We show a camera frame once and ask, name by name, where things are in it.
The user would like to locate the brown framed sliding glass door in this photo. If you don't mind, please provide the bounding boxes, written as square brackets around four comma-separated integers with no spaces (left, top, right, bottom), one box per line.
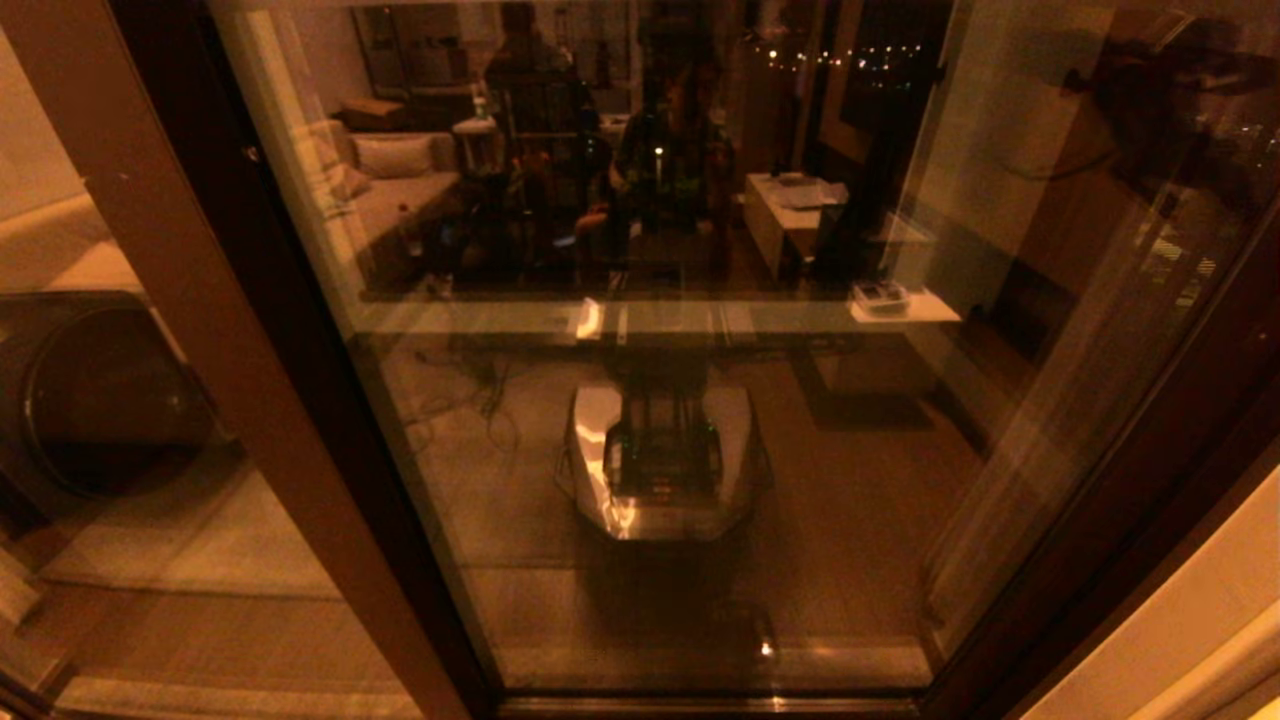
[175,0,1280,706]

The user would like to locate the metal floor door track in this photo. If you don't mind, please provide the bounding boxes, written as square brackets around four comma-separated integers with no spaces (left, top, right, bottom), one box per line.
[495,690,926,720]

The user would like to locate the brown framed fixed glass panel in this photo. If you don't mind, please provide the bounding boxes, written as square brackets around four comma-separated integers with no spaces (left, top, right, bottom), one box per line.
[0,0,501,720]

